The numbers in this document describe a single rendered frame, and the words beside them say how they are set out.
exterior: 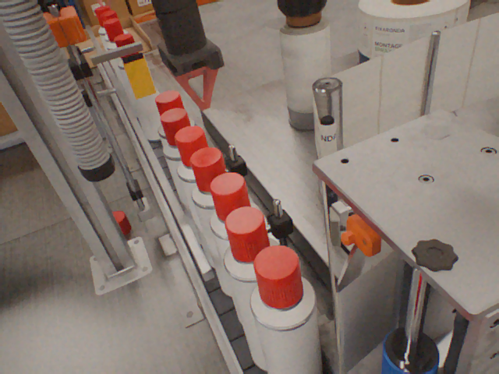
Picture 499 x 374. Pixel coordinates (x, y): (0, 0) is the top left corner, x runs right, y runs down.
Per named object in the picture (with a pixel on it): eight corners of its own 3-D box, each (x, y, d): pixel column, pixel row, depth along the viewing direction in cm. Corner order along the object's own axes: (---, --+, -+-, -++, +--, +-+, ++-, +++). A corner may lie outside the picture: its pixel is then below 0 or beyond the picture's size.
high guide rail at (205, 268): (215, 277, 47) (212, 269, 46) (205, 282, 47) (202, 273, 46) (90, 29, 127) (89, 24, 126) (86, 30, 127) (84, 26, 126)
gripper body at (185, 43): (199, 41, 64) (185, -10, 60) (224, 61, 57) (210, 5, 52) (160, 55, 63) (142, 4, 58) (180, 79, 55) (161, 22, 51)
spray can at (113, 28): (158, 114, 94) (126, 20, 81) (136, 122, 92) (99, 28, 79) (153, 105, 97) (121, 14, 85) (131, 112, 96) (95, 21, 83)
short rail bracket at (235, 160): (254, 202, 74) (243, 146, 66) (239, 208, 73) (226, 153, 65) (247, 192, 76) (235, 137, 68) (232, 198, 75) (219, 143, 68)
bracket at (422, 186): (652, 228, 21) (660, 214, 21) (468, 326, 19) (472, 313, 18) (440, 116, 31) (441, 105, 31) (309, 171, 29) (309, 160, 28)
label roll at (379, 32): (479, 65, 87) (497, -11, 78) (406, 102, 81) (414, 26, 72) (404, 42, 102) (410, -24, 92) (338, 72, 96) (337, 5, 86)
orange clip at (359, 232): (382, 254, 30) (383, 234, 29) (359, 266, 30) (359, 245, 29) (358, 229, 33) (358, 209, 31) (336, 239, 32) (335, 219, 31)
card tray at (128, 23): (153, 50, 139) (149, 38, 137) (74, 74, 134) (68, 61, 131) (134, 26, 162) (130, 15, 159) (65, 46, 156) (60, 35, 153)
